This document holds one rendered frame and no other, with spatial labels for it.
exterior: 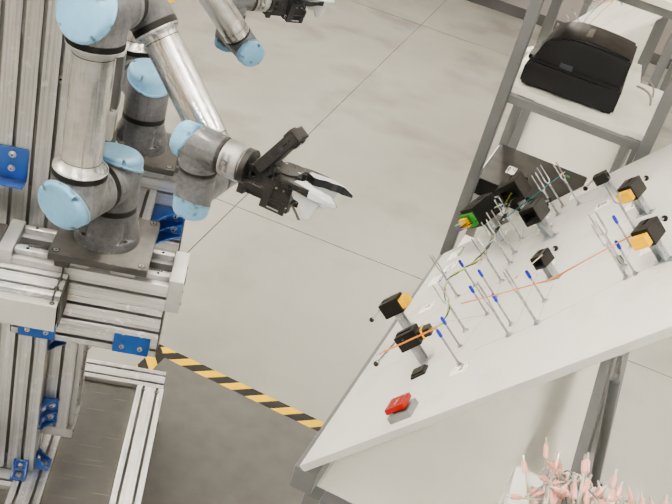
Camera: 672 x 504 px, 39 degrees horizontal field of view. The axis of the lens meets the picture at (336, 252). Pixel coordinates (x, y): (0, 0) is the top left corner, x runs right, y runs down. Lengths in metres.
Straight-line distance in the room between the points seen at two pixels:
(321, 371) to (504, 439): 1.44
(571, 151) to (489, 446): 2.99
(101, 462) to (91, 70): 1.48
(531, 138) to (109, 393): 2.93
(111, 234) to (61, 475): 1.03
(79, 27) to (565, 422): 1.69
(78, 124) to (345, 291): 2.62
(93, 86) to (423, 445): 1.22
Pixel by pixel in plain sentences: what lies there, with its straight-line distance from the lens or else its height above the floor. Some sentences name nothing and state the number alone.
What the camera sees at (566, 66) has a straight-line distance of 3.00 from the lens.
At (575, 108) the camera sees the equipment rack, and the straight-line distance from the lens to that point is 3.00.
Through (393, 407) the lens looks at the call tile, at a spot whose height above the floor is 1.11.
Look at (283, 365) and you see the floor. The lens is 3.88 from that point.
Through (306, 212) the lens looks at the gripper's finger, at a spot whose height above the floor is 1.55.
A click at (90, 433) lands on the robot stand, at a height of 0.21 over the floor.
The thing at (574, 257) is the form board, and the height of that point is 1.34.
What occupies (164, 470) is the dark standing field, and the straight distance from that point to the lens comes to 3.36.
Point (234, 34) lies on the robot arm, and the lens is 2.63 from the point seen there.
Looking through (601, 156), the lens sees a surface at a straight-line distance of 5.33.
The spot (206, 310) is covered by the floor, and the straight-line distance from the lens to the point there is 4.08.
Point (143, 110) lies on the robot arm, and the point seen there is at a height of 1.29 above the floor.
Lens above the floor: 2.39
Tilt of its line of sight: 31 degrees down
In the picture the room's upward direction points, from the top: 16 degrees clockwise
